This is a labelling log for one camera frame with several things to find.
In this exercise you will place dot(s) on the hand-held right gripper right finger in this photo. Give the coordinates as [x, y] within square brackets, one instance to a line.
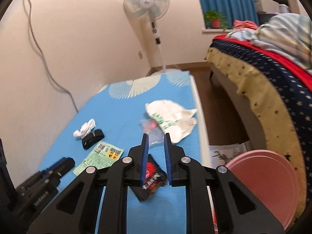
[168, 158]

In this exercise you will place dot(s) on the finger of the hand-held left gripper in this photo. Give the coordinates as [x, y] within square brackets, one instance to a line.
[62, 164]
[46, 180]

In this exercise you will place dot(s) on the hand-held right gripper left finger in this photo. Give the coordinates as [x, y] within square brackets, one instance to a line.
[145, 158]

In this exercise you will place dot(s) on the black red snack packet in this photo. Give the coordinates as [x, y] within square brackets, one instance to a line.
[152, 173]

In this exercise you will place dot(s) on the pink plastic bin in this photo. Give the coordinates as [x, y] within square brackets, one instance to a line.
[268, 187]

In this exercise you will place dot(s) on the clear plastic bag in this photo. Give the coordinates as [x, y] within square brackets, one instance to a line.
[152, 129]

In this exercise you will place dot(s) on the white crumpled plastic bag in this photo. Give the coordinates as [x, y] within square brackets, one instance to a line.
[175, 119]

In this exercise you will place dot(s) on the black hair band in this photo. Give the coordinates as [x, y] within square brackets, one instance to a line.
[92, 139]

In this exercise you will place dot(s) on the green snack packet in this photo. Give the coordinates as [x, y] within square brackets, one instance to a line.
[102, 156]

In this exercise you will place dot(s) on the crumpled white paper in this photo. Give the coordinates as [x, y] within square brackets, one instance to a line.
[84, 129]

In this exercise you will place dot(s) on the blue patterned tablecloth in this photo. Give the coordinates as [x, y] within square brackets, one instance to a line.
[121, 112]

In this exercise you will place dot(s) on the white table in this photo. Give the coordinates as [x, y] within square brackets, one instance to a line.
[199, 117]

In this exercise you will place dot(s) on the white printed floor bag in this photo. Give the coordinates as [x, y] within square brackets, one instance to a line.
[224, 154]

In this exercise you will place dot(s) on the star print bed cover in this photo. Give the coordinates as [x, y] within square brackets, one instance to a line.
[263, 90]

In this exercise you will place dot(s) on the white window sill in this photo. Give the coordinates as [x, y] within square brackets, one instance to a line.
[217, 30]

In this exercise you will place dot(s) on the potted plant red pot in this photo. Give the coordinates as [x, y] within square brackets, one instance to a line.
[215, 24]

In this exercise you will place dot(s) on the pink cloth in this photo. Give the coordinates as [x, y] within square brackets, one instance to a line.
[245, 24]

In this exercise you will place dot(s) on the red blanket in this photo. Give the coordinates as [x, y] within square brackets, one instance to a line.
[292, 65]

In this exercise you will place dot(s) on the white standing fan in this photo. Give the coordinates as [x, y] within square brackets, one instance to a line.
[146, 2]

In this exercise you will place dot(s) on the striped pale duvet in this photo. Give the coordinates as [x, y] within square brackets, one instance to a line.
[287, 31]

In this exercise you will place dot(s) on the beige box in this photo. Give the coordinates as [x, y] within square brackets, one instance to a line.
[265, 4]

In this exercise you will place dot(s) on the white storage container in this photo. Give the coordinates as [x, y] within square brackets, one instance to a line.
[284, 7]

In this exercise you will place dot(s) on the small white wall outlet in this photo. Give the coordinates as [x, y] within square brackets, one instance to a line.
[140, 55]

